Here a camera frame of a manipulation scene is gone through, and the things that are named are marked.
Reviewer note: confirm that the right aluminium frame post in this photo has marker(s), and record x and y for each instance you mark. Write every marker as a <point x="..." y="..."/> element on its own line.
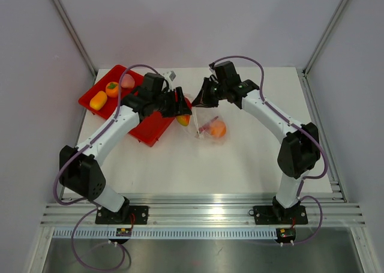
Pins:
<point x="326" y="35"/>

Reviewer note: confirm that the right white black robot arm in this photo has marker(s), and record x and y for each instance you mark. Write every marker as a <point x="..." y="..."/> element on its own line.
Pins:
<point x="299" y="144"/>

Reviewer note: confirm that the pink peach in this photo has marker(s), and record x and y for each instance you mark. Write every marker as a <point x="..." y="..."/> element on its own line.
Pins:
<point x="128" y="82"/>

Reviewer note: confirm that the right small circuit board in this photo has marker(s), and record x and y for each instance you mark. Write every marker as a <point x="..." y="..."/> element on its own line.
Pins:
<point x="286" y="235"/>

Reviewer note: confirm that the yellow orange mango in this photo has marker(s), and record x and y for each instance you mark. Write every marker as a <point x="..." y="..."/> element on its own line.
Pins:
<point x="98" y="101"/>

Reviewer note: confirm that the left small circuit board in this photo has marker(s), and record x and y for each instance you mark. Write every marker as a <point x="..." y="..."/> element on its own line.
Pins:
<point x="123" y="232"/>

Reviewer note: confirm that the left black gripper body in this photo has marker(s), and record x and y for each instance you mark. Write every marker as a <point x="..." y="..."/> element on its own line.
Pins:
<point x="165" y="103"/>

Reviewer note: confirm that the small circuit board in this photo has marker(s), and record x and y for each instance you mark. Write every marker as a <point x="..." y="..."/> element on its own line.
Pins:
<point x="123" y="232"/>
<point x="286" y="235"/>

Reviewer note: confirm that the orange persimmon fruit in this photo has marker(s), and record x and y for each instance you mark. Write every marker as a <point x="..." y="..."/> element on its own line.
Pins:
<point x="112" y="89"/>

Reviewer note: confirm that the red yellow mango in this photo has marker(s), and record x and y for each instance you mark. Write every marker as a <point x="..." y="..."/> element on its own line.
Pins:
<point x="183" y="120"/>

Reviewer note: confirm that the red plastic tray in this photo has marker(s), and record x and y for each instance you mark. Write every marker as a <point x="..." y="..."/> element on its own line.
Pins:
<point x="148" y="131"/>

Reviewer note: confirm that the clear dotted zip bag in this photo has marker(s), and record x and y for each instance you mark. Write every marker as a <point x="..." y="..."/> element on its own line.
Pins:
<point x="199" y="117"/>

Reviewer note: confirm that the left aluminium frame post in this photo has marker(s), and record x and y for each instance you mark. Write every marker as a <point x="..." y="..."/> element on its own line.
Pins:
<point x="67" y="23"/>

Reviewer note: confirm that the red chili pepper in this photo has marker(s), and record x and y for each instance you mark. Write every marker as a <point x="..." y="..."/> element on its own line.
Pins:
<point x="207" y="126"/>

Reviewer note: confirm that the white slotted cable duct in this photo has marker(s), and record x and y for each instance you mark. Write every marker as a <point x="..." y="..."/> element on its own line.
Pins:
<point x="168" y="233"/>

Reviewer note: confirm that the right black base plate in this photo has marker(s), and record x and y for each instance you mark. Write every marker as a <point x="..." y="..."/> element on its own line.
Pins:
<point x="271" y="215"/>

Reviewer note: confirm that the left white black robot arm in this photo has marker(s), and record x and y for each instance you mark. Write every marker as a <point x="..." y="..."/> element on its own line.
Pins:
<point x="80" y="167"/>

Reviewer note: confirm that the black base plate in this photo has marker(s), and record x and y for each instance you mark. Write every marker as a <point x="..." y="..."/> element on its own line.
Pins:
<point x="132" y="214"/>
<point x="271" y="215"/>

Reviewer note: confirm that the orange round fruit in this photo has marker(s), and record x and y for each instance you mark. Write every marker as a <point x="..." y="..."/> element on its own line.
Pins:
<point x="217" y="129"/>

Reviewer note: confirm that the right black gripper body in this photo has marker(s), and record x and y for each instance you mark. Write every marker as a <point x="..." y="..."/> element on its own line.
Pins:
<point x="219" y="90"/>

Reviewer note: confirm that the aluminium frame post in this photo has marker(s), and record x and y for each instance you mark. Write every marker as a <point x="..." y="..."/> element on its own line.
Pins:
<point x="67" y="23"/>
<point x="326" y="35"/>

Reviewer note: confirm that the aluminium mounting rail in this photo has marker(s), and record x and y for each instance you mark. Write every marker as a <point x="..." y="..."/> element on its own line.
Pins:
<point x="231" y="210"/>

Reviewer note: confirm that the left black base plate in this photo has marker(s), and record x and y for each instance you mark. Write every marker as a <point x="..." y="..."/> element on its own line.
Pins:
<point x="132" y="214"/>

